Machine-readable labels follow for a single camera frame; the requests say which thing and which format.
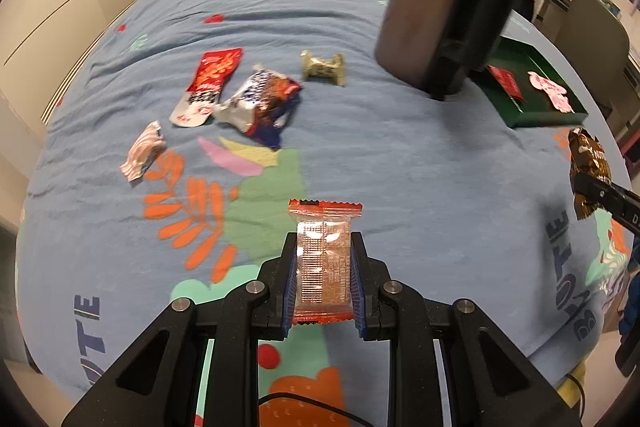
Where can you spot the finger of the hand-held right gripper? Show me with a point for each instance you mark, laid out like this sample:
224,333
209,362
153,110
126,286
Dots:
605,199

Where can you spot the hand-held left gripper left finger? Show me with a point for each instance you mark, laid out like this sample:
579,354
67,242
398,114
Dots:
287,307

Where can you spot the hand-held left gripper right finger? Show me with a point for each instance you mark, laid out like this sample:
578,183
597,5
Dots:
359,307

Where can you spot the brown oat bar packet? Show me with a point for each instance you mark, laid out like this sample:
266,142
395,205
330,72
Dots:
590,157

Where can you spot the orange clear biscuit packet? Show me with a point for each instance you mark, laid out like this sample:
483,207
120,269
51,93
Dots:
322,257

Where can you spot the pink cartoon snack packet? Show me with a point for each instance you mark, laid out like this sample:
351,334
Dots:
550,89

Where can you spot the small dark red packet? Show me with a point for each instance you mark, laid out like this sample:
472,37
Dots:
505,82

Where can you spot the green tray box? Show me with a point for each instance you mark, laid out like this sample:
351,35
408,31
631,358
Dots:
515,52

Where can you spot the blue and white cookie packet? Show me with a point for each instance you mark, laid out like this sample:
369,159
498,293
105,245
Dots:
260,102

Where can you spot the red and white snack packet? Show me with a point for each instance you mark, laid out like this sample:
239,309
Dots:
212,72

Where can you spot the grey chair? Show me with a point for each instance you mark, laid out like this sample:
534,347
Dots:
595,32

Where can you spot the yellow cloth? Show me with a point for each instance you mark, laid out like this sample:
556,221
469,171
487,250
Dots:
570,394

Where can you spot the red striped white candy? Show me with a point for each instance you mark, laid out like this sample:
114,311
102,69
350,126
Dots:
142,152

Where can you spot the gold wrapped candy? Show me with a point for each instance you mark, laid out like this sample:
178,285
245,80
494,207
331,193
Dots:
322,67

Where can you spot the black and grey kettle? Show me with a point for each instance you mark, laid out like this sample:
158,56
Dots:
425,7

